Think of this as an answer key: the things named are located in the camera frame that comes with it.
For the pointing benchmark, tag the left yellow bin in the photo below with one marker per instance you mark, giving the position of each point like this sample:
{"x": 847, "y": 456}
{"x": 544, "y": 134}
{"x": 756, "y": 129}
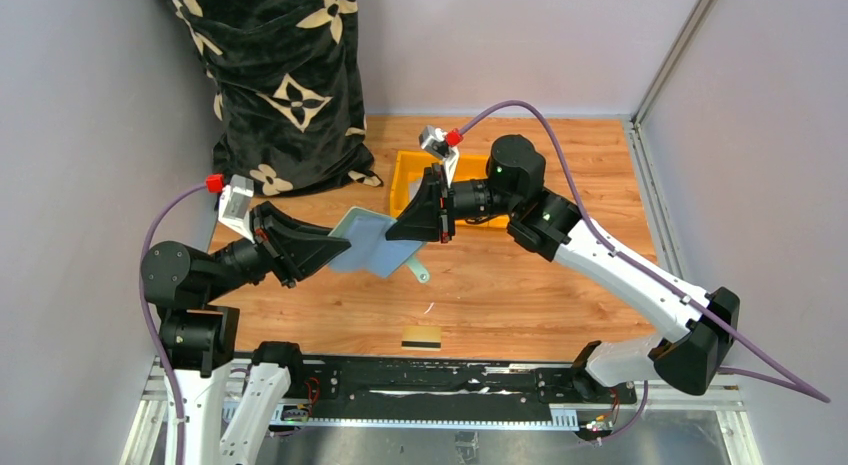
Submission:
{"x": 408, "y": 172}

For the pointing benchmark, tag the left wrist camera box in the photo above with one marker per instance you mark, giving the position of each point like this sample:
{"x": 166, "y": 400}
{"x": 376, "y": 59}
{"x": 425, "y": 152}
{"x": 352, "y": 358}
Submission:
{"x": 234, "y": 205}

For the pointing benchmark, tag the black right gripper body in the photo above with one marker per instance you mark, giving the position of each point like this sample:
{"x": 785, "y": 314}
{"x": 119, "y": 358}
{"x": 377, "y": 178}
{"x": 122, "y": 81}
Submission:
{"x": 445, "y": 206}

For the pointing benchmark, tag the black floral blanket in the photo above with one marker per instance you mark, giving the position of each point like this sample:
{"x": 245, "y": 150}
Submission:
{"x": 288, "y": 91}

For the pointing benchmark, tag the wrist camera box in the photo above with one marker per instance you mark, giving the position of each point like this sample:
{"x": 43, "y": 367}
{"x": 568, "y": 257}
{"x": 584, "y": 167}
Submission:
{"x": 234, "y": 205}
{"x": 442, "y": 145}

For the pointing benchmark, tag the middle yellow bin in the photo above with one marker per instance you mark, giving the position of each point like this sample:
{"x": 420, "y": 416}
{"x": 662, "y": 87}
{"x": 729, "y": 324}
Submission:
{"x": 474, "y": 167}

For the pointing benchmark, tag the yellow bin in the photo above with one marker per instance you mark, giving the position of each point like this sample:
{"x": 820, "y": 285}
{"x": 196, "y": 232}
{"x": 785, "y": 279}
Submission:
{"x": 474, "y": 167}
{"x": 408, "y": 172}

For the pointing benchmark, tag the tan card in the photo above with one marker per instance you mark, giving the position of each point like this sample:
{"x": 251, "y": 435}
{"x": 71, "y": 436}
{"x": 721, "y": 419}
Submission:
{"x": 421, "y": 338}

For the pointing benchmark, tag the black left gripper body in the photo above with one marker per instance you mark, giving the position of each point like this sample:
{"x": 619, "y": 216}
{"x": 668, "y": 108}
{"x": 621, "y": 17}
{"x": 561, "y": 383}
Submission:
{"x": 270, "y": 248}

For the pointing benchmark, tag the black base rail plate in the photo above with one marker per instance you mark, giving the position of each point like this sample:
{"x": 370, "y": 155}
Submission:
{"x": 338, "y": 387}

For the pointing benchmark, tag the aluminium frame rail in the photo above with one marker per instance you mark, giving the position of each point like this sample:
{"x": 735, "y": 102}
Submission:
{"x": 664, "y": 426}

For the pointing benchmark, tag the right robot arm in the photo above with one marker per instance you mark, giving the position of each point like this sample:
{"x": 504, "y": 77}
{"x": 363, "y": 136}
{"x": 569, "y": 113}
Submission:
{"x": 693, "y": 327}

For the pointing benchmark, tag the green card holder wallet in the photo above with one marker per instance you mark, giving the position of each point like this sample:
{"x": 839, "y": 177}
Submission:
{"x": 370, "y": 250}

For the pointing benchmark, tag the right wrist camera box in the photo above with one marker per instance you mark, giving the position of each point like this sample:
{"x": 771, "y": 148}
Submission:
{"x": 442, "y": 145}

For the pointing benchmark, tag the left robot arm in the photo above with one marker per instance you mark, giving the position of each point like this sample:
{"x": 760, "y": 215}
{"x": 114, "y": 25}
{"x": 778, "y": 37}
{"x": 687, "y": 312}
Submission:
{"x": 197, "y": 339}

